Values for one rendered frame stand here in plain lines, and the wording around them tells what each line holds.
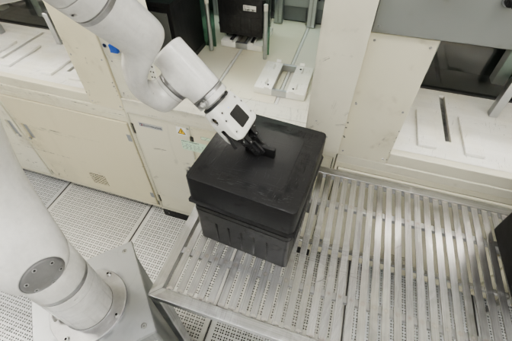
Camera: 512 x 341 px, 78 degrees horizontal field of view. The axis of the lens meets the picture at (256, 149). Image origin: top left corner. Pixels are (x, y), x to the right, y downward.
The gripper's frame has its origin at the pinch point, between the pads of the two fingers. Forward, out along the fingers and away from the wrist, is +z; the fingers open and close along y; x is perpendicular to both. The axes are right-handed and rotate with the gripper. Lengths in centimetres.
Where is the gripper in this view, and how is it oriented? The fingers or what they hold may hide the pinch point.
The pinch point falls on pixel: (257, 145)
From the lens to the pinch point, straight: 81.1
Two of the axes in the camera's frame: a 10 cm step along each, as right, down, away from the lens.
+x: -6.6, 2.9, 7.0
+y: 3.8, -6.7, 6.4
